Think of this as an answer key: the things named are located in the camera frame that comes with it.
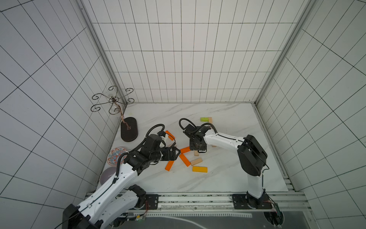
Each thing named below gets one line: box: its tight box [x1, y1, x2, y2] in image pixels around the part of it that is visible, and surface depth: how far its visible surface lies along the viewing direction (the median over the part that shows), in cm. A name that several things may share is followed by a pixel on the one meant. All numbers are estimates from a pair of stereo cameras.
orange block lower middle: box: [179, 153, 192, 167], surface depth 89 cm
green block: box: [200, 117, 210, 122], surface depth 109 cm
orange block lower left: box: [164, 160, 175, 172], surface depth 87 cm
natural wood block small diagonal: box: [190, 157, 203, 166], surface depth 89 cm
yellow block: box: [192, 166, 208, 173], surface depth 85 cm
